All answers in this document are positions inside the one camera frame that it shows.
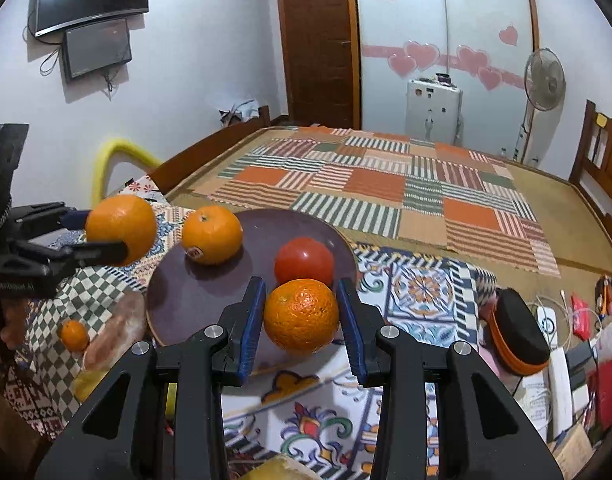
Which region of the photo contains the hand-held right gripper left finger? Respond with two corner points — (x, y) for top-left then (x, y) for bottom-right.
(48, 276), (267, 480)

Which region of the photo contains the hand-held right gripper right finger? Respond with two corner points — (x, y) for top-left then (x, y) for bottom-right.
(336, 277), (566, 480)

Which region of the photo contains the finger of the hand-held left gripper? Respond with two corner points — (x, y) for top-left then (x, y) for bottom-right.
(8, 240), (129, 273)
(11, 202), (94, 241)

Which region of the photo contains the large smooth orange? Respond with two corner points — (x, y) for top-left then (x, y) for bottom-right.
(85, 195), (158, 267)

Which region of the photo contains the rough-skinned orange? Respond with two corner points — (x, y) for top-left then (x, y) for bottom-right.
(263, 278), (340, 353)

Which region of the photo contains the brown round plate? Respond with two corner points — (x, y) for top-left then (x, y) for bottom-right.
(146, 209), (359, 376)

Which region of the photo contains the red tomato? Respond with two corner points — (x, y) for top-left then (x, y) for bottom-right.
(274, 237), (335, 288)

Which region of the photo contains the small tangerine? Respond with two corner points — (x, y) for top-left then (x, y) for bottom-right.
(59, 320), (90, 352)

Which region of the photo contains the orange with sticker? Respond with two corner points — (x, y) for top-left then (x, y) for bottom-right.
(181, 205), (243, 266)

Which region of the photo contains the yellow banana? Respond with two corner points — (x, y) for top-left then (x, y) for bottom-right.
(73, 367), (177, 418)

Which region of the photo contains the yellow foam tube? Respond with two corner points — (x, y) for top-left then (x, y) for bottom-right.
(92, 137), (163, 202)

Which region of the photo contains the colourful patterned quilt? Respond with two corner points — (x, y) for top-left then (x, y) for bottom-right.
(6, 175), (497, 480)

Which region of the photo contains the pale yellow fruit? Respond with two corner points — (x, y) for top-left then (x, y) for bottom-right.
(246, 455), (327, 480)

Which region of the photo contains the small black monitor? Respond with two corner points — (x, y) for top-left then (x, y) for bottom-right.
(61, 17), (133, 82)

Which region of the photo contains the striped patchwork blanket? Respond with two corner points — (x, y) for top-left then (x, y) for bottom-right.
(192, 127), (561, 277)

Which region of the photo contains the black and orange case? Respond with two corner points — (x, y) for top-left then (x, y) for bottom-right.
(486, 288), (551, 376)

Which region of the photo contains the pile of clothes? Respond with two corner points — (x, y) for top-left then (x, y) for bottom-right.
(218, 99), (261, 125)

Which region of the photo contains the white charger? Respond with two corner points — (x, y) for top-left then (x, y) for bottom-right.
(536, 305), (560, 348)

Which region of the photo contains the white box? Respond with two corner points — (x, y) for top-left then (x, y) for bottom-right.
(548, 347), (591, 436)

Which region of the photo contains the red packet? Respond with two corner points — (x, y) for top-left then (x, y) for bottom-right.
(570, 296), (592, 341)

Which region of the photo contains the white small cabinet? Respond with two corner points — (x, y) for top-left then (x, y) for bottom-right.
(405, 77), (464, 146)

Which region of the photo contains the woven straw bed mat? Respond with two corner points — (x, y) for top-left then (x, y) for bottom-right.
(165, 126), (612, 281)

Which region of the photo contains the white pink bottle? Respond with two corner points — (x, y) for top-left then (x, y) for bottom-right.
(592, 320), (612, 362)

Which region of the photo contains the red box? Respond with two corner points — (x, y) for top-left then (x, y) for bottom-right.
(592, 360), (612, 432)

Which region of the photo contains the brown wooden door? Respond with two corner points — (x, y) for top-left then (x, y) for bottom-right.
(275, 0), (361, 130)

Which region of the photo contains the white standing fan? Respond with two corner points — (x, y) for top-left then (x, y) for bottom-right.
(514, 48), (566, 166)

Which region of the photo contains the wardrobe with heart stickers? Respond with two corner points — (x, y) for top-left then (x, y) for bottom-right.
(353, 0), (540, 163)

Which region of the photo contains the black looped wall cable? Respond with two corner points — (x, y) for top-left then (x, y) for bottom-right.
(37, 46), (63, 77)

